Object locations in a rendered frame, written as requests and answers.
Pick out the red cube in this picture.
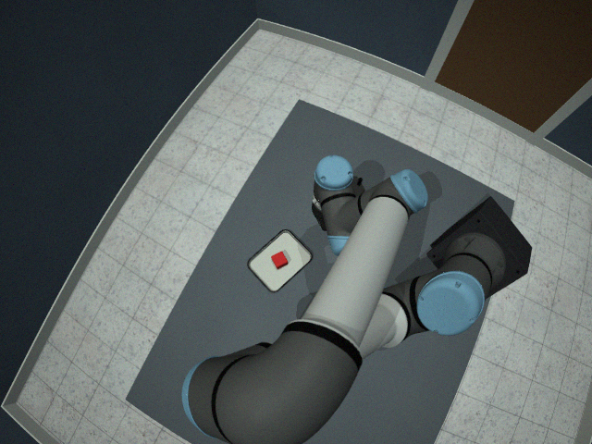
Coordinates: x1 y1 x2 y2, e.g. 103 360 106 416
271 251 288 269

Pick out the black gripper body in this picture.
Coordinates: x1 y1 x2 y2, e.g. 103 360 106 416
312 176 365 231

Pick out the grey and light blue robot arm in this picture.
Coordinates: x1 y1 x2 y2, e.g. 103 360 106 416
182 155 506 444

